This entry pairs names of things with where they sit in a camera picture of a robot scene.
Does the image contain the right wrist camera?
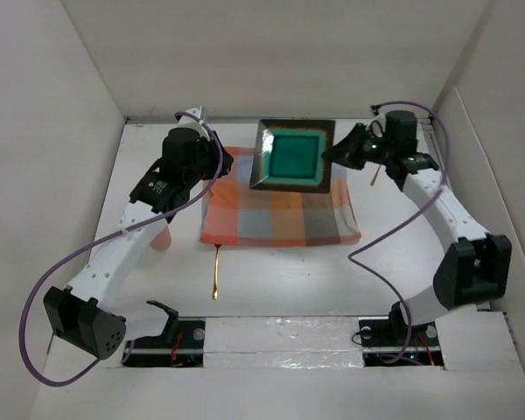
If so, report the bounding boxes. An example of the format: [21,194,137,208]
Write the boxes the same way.
[367,105,386,137]

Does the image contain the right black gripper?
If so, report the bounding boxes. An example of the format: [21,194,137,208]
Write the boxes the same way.
[322,122,396,170]

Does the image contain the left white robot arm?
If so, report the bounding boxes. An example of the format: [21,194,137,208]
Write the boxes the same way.
[43,126,233,360]

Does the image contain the gold fork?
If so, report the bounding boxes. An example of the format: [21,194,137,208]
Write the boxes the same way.
[212,244,221,300]

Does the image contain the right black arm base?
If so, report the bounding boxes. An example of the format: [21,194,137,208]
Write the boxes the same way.
[351,303,444,368]

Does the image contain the orange blue checkered cloth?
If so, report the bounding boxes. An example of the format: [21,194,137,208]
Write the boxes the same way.
[199,147,361,248]

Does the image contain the gold spoon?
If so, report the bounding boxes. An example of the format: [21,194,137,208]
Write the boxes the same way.
[369,164,382,186]

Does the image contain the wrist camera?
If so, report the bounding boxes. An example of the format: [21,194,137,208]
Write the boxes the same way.
[175,106,206,130]
[367,105,386,137]

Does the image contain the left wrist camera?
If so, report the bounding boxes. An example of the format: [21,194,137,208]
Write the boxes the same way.
[175,106,206,130]

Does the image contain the pink plastic cup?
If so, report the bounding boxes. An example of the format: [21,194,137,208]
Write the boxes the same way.
[150,226,172,251]

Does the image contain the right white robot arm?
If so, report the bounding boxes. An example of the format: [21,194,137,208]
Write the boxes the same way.
[322,110,512,345]

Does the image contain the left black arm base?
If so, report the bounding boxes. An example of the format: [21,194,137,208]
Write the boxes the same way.
[121,300,206,368]

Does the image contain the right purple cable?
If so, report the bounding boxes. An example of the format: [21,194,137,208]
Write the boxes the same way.
[348,101,452,364]

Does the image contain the green square plate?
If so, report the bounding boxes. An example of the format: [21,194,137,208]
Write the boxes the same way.
[249,118,336,193]

